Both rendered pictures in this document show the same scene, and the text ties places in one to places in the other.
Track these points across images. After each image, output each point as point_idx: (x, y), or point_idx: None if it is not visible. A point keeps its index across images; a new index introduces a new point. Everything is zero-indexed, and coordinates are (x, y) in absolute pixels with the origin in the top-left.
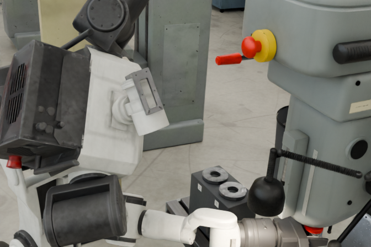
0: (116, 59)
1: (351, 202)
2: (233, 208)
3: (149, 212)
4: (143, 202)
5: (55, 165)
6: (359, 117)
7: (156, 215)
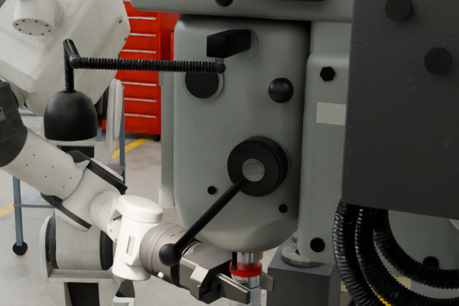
0: None
1: (212, 188)
2: (276, 270)
3: (108, 192)
4: (116, 183)
5: None
6: (165, 6)
7: (108, 195)
